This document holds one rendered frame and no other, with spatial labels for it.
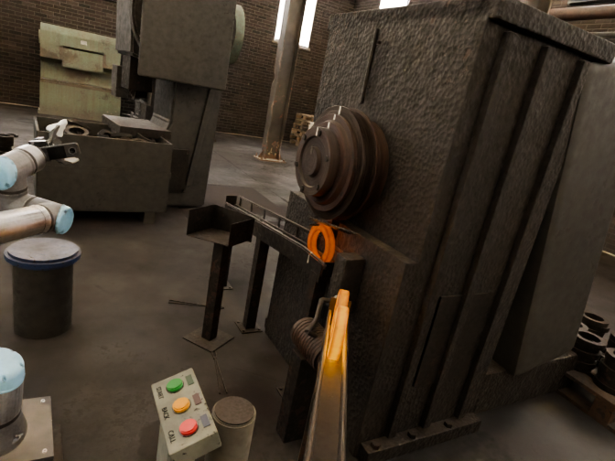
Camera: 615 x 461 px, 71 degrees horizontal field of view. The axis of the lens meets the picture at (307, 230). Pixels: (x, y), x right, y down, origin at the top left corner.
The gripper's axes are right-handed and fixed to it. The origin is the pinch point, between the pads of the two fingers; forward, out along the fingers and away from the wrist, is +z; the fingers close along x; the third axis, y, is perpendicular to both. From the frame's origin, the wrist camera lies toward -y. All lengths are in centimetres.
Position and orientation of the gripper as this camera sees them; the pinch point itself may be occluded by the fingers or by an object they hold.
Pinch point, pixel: (74, 139)
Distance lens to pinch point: 183.4
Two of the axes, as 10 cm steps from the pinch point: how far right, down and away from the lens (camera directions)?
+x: 0.5, 8.8, 4.7
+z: 1.0, -4.7, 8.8
